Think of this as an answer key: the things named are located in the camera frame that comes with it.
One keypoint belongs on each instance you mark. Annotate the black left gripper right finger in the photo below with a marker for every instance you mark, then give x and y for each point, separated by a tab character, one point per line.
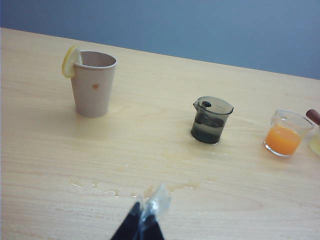
152	225

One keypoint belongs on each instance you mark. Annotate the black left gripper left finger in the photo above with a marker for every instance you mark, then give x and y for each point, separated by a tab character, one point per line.
128	222

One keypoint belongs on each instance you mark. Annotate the smoked grey measuring cup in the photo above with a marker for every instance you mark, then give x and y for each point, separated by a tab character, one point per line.
208	125

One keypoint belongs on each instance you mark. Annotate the beige cup with heart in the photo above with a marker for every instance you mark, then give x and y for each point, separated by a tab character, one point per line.
92	92

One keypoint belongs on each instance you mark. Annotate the clear cup of orange juice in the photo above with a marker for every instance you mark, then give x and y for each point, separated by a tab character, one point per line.
283	137

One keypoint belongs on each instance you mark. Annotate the yellow lemon slice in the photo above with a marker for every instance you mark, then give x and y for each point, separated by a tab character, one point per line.
68	62

